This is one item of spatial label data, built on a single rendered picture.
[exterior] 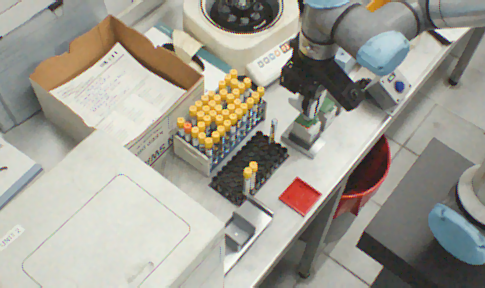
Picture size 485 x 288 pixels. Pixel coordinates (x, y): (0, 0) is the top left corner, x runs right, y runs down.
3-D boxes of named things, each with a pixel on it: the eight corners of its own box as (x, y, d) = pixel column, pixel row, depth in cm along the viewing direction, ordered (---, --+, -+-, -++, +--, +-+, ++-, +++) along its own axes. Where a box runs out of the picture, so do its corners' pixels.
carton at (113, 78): (132, 188, 122) (123, 150, 109) (42, 118, 131) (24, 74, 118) (208, 117, 133) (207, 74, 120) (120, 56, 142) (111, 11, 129)
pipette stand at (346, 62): (343, 93, 138) (352, 65, 130) (318, 80, 140) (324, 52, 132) (361, 67, 143) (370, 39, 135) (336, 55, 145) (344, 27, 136)
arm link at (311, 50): (350, 27, 103) (326, 54, 99) (345, 45, 106) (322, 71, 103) (315, 9, 105) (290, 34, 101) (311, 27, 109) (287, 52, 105)
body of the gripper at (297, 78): (298, 65, 119) (306, 23, 109) (333, 85, 116) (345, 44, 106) (277, 88, 115) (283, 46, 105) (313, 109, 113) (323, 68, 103)
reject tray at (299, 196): (304, 217, 119) (304, 216, 119) (278, 199, 122) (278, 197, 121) (322, 195, 122) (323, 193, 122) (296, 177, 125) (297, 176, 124)
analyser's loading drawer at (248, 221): (207, 296, 107) (207, 287, 103) (181, 275, 109) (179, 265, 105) (273, 220, 116) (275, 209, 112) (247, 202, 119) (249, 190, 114)
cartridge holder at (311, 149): (313, 159, 127) (316, 150, 124) (280, 138, 130) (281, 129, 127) (326, 143, 130) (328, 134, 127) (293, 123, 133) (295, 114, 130)
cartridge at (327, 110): (323, 132, 131) (328, 115, 126) (306, 122, 133) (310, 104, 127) (332, 122, 133) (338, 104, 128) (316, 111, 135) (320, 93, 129)
